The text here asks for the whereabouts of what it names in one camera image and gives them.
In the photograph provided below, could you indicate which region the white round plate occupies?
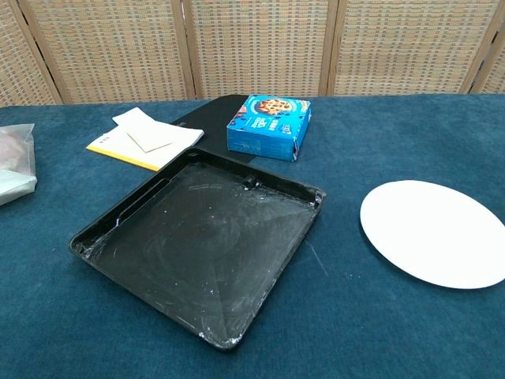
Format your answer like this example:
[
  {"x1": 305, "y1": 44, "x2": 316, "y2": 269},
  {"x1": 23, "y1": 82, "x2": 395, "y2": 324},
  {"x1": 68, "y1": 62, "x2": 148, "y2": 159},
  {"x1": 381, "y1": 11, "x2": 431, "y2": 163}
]
[{"x1": 359, "y1": 179, "x2": 505, "y2": 290}]

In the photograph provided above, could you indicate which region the black square plastic tray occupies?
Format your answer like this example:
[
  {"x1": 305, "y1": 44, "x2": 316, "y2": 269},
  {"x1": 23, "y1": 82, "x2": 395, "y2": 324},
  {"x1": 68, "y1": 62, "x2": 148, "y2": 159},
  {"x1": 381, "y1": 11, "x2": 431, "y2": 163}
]
[{"x1": 68, "y1": 147, "x2": 327, "y2": 352}]

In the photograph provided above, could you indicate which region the blue cookie box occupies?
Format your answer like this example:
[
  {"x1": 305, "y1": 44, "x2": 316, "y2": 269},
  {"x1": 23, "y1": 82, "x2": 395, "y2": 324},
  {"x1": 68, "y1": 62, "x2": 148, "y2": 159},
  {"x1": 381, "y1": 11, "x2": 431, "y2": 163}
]
[{"x1": 226, "y1": 93, "x2": 312, "y2": 163}]

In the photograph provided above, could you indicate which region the black mouse pad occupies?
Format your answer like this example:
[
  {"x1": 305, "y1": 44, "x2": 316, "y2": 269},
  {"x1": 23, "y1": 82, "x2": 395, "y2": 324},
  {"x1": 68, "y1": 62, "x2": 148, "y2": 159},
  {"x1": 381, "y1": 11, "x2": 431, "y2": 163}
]
[{"x1": 171, "y1": 93, "x2": 258, "y2": 165}]

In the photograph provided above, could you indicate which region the white paper envelope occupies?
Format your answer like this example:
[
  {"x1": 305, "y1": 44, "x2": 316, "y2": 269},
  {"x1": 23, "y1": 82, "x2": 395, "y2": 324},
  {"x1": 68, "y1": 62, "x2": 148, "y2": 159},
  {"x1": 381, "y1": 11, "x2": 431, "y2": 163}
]
[{"x1": 111, "y1": 107, "x2": 179, "y2": 154}]

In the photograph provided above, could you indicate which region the white notebook with yellow edge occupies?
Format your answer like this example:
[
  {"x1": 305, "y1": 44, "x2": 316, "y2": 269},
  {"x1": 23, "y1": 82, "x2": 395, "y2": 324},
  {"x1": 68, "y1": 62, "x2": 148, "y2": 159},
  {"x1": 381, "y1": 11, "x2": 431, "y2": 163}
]
[{"x1": 85, "y1": 122, "x2": 205, "y2": 173}]

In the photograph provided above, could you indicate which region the woven folding screen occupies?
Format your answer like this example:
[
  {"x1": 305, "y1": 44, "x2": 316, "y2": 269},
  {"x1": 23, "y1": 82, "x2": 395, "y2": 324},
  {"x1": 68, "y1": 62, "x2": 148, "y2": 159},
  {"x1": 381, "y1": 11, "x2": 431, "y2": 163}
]
[{"x1": 0, "y1": 0, "x2": 505, "y2": 107}]

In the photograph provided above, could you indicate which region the blue table cloth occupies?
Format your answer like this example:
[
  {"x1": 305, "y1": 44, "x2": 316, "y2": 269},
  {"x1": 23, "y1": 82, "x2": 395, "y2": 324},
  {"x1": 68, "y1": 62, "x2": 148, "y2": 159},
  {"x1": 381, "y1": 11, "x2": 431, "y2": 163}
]
[{"x1": 0, "y1": 93, "x2": 505, "y2": 379}]

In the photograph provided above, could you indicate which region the frosted plastic zip bag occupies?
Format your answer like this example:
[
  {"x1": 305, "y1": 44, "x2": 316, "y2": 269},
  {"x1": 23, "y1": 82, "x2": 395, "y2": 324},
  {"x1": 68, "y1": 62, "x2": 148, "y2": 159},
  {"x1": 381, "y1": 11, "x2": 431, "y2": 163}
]
[{"x1": 0, "y1": 123, "x2": 38, "y2": 207}]

